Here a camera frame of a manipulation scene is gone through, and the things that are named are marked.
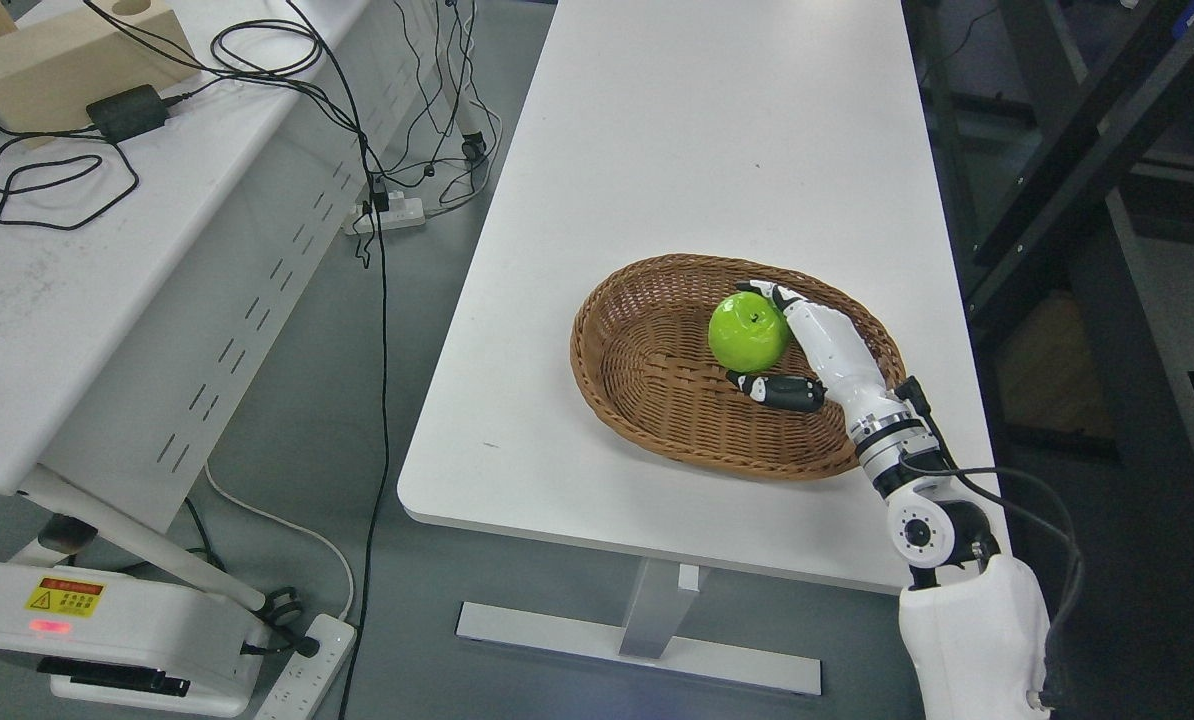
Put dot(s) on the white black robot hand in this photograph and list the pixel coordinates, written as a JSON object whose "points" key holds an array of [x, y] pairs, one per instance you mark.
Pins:
{"points": [[835, 352]]}

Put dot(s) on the green apple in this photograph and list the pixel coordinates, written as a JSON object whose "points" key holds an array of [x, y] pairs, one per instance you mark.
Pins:
{"points": [[746, 333]]}

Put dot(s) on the white robot base unit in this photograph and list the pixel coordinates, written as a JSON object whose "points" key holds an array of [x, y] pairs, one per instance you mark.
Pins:
{"points": [[105, 637]]}

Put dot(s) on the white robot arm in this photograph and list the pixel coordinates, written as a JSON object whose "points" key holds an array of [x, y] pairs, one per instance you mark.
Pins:
{"points": [[972, 619]]}

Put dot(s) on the brown wicker basket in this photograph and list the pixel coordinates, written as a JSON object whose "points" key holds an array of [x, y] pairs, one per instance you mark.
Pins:
{"points": [[640, 357]]}

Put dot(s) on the white standing desk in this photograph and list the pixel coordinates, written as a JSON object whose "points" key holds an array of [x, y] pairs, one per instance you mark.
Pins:
{"points": [[789, 133]]}

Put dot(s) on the white far power strip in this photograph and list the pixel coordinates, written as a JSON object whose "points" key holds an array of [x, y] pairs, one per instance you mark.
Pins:
{"points": [[403, 212]]}

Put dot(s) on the white floor power strip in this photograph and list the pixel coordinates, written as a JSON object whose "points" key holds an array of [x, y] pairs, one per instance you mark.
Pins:
{"points": [[301, 687]]}

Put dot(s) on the white perforated side table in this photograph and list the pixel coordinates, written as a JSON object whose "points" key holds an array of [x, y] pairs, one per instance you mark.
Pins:
{"points": [[137, 311]]}

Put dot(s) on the black power adapter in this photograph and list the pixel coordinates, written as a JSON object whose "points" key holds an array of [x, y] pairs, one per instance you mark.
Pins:
{"points": [[129, 114]]}

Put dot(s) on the wooden block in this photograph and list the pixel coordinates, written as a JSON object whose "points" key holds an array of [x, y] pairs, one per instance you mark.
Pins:
{"points": [[52, 70]]}

